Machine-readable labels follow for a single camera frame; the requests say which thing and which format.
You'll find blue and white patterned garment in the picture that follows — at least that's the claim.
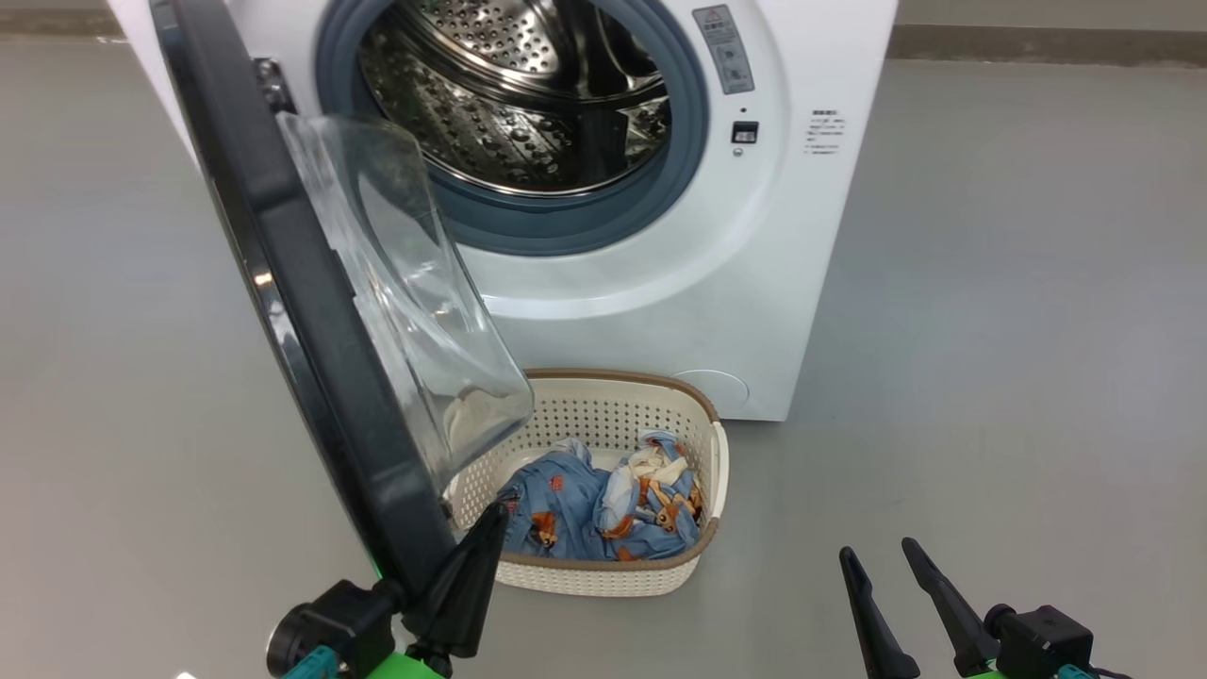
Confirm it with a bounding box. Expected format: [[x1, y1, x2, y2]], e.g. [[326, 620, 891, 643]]
[[596, 430, 705, 562]]

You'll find black round glass washer door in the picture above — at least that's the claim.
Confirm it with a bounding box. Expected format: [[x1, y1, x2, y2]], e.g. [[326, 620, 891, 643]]
[[149, 0, 536, 604]]

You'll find metal door hinge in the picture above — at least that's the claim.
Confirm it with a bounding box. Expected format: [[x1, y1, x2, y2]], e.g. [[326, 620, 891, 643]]
[[253, 58, 298, 114]]

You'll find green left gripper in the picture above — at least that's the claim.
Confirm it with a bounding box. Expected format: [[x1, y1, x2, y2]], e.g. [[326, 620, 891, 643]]
[[363, 502, 511, 679]]

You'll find perforated steel washer drum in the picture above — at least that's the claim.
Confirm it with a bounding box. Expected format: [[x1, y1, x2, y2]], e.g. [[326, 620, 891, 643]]
[[360, 0, 672, 197]]

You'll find white front-load washing machine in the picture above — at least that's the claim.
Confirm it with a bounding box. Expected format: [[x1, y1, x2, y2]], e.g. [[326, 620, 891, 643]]
[[106, 0, 900, 422]]

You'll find grey rubber door gasket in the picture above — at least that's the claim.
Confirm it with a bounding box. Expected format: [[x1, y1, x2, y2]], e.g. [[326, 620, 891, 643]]
[[314, 0, 710, 257]]

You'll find grey warning sticker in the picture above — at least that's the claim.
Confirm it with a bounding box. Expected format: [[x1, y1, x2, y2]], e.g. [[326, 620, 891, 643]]
[[693, 5, 755, 95]]

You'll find cream perforated laundry basket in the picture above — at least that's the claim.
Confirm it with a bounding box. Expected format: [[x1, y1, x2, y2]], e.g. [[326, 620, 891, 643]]
[[443, 369, 730, 598]]

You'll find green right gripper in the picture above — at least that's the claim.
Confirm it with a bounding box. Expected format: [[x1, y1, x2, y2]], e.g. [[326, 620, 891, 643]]
[[839, 538, 1005, 679]]

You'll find round white filter cover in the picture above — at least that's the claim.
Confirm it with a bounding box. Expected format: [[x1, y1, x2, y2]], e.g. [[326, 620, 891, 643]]
[[671, 369, 751, 413]]

